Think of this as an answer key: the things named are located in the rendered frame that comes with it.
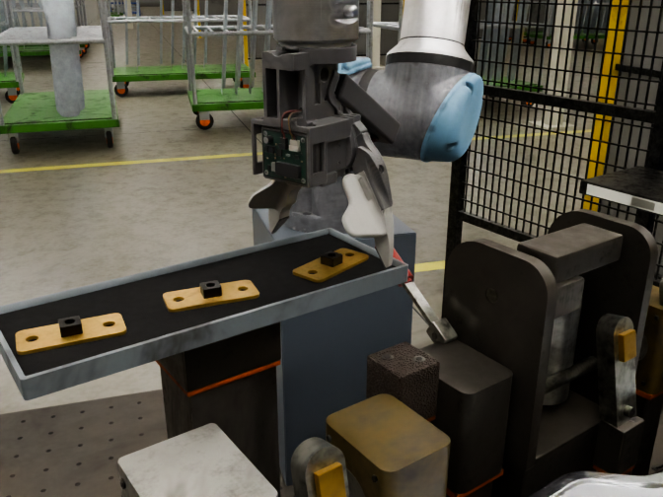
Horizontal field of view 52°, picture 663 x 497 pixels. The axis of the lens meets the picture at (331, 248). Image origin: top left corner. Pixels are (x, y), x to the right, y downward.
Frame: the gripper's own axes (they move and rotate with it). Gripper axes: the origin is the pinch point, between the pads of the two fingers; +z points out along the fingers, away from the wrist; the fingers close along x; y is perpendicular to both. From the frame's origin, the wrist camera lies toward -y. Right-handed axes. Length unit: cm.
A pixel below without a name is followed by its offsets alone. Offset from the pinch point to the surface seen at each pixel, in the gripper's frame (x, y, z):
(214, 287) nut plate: -3.2, 12.8, 0.7
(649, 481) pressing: 31.4, -7.8, 17.5
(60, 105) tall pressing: -537, -271, 79
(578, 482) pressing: 26.4, -3.7, 17.7
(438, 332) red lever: 9.5, -6.0, 8.9
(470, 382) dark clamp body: 15.9, -1.2, 9.9
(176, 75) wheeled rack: -705, -533, 92
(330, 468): 14.8, 18.2, 8.2
